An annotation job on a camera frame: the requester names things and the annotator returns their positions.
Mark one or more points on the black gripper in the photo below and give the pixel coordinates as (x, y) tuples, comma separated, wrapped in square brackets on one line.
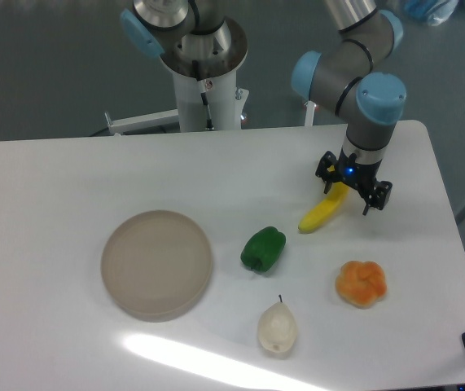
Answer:
[(356, 168)]

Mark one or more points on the yellow banana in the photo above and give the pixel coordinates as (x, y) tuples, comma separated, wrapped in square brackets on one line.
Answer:
[(320, 214)]

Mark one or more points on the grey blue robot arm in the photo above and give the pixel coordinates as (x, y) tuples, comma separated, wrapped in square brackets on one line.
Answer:
[(343, 81)]

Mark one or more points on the orange knotted bread roll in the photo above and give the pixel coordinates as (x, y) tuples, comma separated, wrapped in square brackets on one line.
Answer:
[(361, 283)]

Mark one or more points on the green bell pepper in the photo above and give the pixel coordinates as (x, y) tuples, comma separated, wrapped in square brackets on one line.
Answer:
[(263, 249)]

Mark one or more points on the white pear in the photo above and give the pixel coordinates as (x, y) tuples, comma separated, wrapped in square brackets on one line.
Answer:
[(277, 329)]

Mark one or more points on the blue plastic bag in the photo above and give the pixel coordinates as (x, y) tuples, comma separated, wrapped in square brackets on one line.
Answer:
[(428, 12)]

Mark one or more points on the beige round plate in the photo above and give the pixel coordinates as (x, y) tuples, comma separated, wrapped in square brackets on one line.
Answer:
[(156, 265)]

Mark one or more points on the white pedestal foot bar right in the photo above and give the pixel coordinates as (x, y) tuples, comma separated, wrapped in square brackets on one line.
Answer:
[(311, 109)]

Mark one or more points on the white pedestal foot bar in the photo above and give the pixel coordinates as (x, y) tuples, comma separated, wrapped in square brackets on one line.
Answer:
[(143, 122), (311, 109)]

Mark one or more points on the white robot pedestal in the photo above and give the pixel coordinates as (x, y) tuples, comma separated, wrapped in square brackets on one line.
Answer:
[(204, 71)]

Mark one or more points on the white pedestal foot bar left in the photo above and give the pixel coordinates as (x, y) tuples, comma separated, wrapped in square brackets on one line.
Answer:
[(143, 122)]

